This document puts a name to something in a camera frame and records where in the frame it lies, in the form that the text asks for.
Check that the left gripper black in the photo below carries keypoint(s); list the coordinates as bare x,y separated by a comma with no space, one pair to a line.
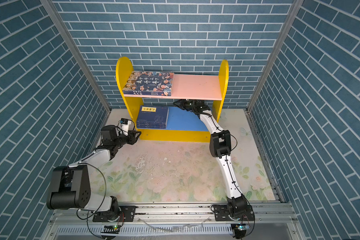
131,140

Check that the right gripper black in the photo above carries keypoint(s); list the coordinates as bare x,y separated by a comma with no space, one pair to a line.
182,102

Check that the colourful illustrated thick book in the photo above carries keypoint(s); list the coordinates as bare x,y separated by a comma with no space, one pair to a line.
149,84

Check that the blue book yellow label Yijing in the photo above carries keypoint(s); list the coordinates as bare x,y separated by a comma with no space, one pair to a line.
152,127

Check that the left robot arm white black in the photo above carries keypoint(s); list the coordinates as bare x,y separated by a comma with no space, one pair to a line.
70,186

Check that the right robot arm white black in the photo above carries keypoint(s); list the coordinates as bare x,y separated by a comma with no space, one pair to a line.
238,206

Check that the yellow shelf with coloured boards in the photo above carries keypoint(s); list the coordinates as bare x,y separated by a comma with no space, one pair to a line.
182,126

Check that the floral table mat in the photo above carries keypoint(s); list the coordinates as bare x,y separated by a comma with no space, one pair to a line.
154,171

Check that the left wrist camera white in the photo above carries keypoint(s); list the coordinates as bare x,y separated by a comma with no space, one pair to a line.
125,125

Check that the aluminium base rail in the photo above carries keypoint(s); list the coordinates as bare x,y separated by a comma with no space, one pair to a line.
181,221

